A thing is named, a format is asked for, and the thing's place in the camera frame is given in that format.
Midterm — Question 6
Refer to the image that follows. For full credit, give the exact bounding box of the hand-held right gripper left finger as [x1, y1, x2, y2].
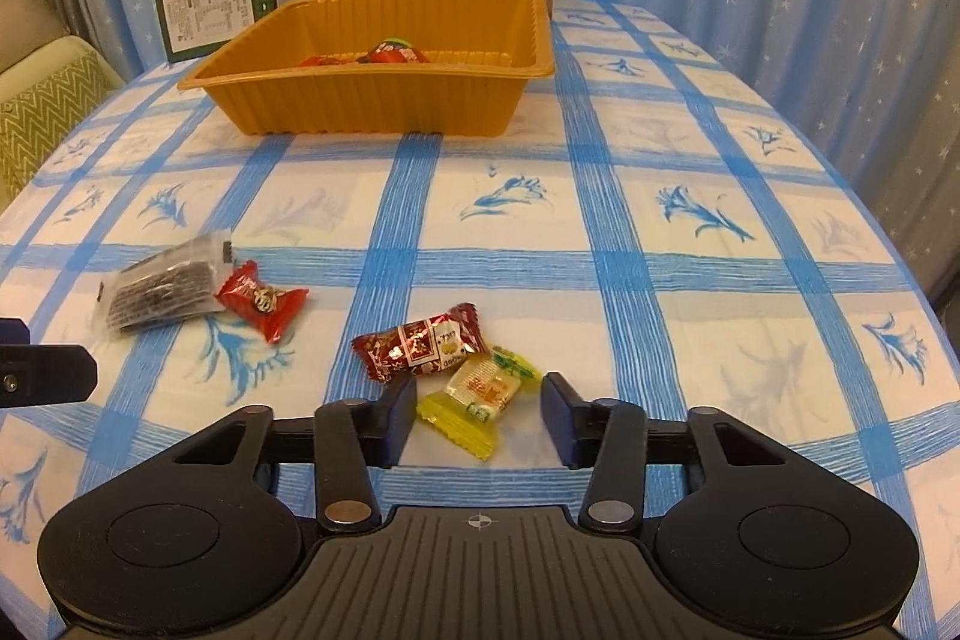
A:
[161, 376, 419, 530]

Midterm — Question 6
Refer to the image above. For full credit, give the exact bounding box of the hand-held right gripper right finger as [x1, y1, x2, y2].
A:
[541, 372, 796, 532]

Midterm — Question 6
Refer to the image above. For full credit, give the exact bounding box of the brown red candy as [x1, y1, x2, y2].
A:
[351, 302, 482, 384]

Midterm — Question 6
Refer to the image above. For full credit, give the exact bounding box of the yellow green candy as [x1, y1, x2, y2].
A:
[416, 346, 542, 462]

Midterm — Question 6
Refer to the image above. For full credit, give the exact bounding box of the clear packet of dark snack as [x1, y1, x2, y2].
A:
[96, 230, 235, 339]

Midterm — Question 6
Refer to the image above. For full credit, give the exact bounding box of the small red candy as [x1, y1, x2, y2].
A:
[214, 260, 310, 342]

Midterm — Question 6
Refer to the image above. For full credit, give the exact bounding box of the golden plastic tray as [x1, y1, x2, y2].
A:
[178, 0, 557, 137]

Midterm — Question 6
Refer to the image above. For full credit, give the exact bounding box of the blue checkered floral tablecloth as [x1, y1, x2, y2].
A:
[0, 0, 938, 640]

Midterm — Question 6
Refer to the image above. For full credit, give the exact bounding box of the green zigzag cushion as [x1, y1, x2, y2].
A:
[0, 51, 113, 210]

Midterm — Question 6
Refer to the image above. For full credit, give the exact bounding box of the light green sofa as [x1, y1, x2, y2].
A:
[0, 34, 127, 94]

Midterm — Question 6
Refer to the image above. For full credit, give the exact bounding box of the gold satin cushion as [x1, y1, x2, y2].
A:
[0, 0, 65, 75]

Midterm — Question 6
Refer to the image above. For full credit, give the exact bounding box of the green cardboard box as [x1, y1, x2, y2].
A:
[154, 0, 335, 64]

